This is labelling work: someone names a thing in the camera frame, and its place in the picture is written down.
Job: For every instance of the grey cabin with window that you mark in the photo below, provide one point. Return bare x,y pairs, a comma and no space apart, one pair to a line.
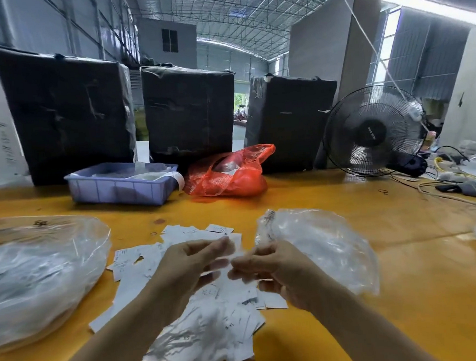
168,43

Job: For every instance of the clear plastic bag black print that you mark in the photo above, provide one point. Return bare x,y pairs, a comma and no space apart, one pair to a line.
324,241

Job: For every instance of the red plastic bag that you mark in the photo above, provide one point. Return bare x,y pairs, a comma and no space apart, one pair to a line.
231,174

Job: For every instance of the pile of white labels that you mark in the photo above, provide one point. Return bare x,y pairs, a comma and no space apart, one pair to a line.
191,328

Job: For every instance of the large black wrapped bale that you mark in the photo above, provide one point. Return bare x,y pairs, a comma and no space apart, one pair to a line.
67,113
293,124
191,112

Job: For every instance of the large clear bag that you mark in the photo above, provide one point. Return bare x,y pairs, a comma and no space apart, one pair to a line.
37,278

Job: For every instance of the person's left forearm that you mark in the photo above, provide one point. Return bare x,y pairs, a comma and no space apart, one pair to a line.
100,355

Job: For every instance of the person's left hand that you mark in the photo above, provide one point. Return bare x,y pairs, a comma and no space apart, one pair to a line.
183,272

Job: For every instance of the black table fan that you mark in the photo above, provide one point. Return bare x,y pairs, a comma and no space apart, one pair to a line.
373,130

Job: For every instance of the person's right forearm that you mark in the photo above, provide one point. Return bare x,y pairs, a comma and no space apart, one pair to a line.
371,336

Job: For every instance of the blue plastic bin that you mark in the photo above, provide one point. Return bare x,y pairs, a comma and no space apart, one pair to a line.
112,187

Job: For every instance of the person's right hand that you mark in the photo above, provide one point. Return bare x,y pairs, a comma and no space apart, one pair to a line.
278,269

